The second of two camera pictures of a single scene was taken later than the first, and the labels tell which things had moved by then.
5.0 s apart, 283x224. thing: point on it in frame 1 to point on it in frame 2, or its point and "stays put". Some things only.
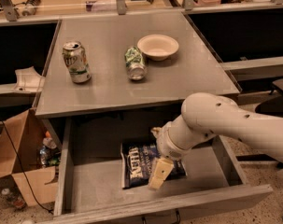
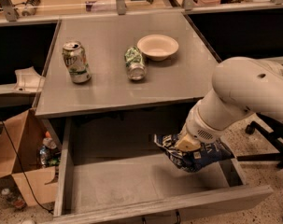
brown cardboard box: (16, 144) stays put
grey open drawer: (89, 181) stays put
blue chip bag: (137, 164) to (208, 154)
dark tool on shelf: (32, 3) stays put
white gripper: (166, 146) to (199, 127)
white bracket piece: (29, 79) stays put
